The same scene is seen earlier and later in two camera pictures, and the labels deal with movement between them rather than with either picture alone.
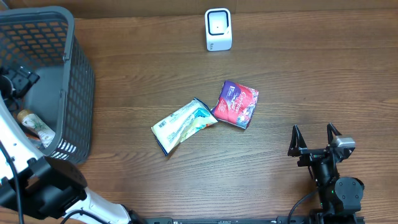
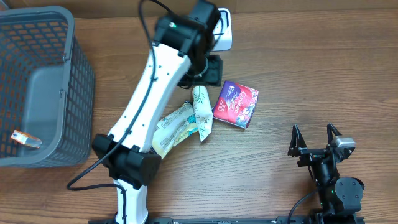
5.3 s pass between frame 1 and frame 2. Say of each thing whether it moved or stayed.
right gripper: stayed
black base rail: stayed
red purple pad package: stayed
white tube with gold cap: moved
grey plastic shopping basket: stayed
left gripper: moved
